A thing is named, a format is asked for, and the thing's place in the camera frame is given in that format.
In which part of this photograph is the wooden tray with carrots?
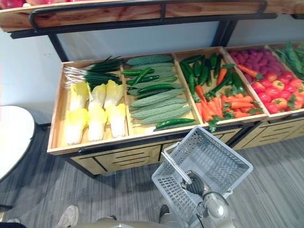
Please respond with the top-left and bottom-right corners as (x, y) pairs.
(174, 46), (270, 127)

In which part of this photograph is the wooden tray with gourds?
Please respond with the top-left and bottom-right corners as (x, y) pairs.
(120, 53), (205, 138)

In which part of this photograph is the wooden produce stand black frame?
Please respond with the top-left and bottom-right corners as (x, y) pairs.
(229, 14), (304, 151)
(10, 14), (278, 179)

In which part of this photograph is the wooden tray with cabbages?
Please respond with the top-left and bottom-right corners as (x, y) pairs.
(47, 59), (130, 156)

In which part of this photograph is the glossy green chili pepper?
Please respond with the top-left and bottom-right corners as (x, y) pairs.
(121, 68), (155, 76)
(135, 89), (167, 100)
(130, 67), (153, 86)
(154, 118), (196, 130)
(137, 83), (177, 94)
(125, 75), (160, 86)

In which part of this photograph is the wooden upper shelf board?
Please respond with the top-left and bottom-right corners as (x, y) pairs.
(0, 0), (304, 33)

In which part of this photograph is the red fruit pile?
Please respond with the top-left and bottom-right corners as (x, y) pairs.
(0, 0), (71, 10)

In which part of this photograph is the yellow napa cabbage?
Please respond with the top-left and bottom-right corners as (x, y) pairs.
(88, 84), (107, 110)
(87, 106), (108, 142)
(104, 80), (124, 109)
(64, 108), (89, 146)
(69, 82), (92, 112)
(105, 104), (126, 139)

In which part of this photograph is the robot body grey torso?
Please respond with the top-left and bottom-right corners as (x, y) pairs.
(78, 215), (172, 228)

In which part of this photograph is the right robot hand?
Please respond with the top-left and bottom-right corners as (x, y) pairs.
(180, 170), (206, 197)

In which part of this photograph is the wooden tray with tomatoes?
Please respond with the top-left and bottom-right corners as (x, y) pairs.
(223, 44), (304, 119)

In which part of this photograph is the orange carrot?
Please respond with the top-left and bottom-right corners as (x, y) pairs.
(194, 85), (206, 102)
(209, 96), (225, 133)
(234, 111), (253, 119)
(195, 102), (204, 119)
(238, 64), (264, 80)
(208, 101), (219, 117)
(216, 68), (228, 86)
(222, 94), (254, 104)
(224, 101), (261, 110)
(201, 102), (213, 123)
(230, 107), (264, 115)

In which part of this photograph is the white round table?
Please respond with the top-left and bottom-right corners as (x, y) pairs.
(0, 105), (36, 183)

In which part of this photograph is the green leafy vegetable bunch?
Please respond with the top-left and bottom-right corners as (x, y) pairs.
(273, 41), (304, 81)

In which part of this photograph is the green onion bundle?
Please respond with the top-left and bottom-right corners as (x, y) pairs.
(63, 56), (124, 91)

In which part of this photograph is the purple sweet potato pile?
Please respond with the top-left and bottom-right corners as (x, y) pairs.
(229, 48), (285, 83)

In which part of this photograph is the grey plastic shopping basket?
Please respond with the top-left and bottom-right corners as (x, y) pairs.
(151, 125), (254, 228)

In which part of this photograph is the wooden tray with greens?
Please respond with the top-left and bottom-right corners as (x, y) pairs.
(267, 41), (304, 83)

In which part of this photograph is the person's white shoe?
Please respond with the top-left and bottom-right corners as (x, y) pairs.
(57, 205), (80, 228)

